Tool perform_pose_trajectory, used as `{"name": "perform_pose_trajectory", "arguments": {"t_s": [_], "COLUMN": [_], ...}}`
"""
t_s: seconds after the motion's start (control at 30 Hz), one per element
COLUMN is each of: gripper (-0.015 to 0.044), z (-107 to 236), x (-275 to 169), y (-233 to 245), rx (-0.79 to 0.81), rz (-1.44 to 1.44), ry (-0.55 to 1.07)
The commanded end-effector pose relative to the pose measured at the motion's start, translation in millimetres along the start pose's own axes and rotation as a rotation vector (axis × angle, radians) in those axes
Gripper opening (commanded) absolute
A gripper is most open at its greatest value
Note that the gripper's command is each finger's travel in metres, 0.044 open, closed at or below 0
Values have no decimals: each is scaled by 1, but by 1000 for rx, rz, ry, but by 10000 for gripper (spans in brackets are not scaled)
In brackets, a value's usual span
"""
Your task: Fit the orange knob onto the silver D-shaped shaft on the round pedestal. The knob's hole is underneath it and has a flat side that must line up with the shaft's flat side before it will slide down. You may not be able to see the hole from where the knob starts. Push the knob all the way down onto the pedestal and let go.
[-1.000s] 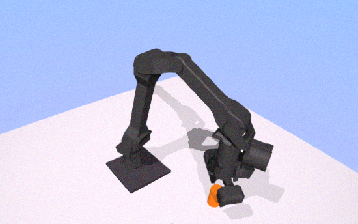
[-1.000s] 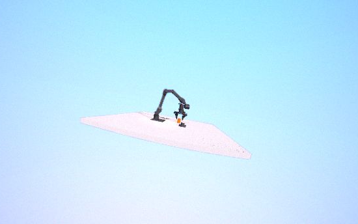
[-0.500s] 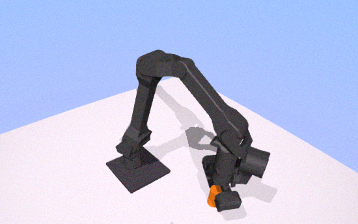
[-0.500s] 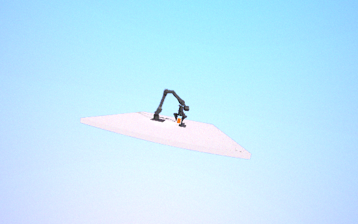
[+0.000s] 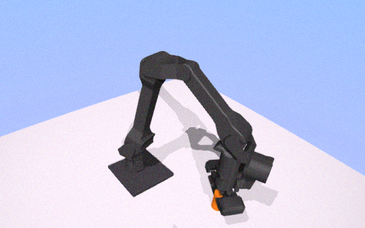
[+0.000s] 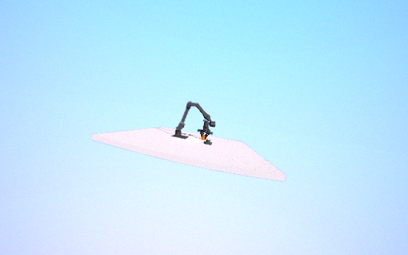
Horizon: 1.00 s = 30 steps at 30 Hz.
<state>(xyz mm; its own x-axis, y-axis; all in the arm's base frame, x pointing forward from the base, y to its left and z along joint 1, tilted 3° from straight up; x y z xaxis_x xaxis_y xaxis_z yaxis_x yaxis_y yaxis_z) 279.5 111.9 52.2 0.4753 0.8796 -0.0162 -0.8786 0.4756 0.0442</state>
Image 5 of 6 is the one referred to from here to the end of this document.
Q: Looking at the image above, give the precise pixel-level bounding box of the orange knob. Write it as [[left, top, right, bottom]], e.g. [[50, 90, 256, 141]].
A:
[[211, 190, 222, 211]]

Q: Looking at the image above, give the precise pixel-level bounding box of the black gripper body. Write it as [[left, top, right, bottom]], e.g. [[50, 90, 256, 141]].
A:
[[204, 160, 246, 216]]

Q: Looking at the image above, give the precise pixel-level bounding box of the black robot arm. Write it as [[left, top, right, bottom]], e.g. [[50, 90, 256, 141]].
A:
[[117, 51, 274, 193]]

